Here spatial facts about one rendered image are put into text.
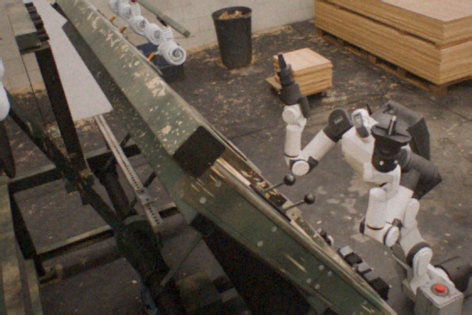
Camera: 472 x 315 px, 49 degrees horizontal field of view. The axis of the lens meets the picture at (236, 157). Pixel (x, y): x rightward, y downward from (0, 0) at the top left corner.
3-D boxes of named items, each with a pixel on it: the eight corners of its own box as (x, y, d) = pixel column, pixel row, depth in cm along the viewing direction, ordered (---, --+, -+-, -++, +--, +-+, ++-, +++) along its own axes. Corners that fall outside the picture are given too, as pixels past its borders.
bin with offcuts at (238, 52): (263, 63, 652) (259, 12, 618) (226, 72, 638) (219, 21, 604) (247, 51, 694) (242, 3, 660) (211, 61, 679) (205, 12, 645)
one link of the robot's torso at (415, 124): (399, 141, 244) (377, 85, 222) (453, 174, 217) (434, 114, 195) (350, 180, 241) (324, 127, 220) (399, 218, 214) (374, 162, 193)
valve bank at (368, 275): (399, 320, 225) (403, 280, 213) (373, 333, 221) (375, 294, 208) (334, 253, 265) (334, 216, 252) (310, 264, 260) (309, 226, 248)
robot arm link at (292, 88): (295, 61, 223) (302, 88, 227) (273, 67, 226) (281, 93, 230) (292, 67, 212) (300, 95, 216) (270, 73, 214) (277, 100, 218)
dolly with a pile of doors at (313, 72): (333, 97, 549) (333, 61, 528) (289, 109, 534) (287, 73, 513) (305, 78, 598) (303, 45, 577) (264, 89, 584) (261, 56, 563)
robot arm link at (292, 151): (283, 127, 234) (281, 163, 244) (287, 138, 225) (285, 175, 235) (307, 126, 235) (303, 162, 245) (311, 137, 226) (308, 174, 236)
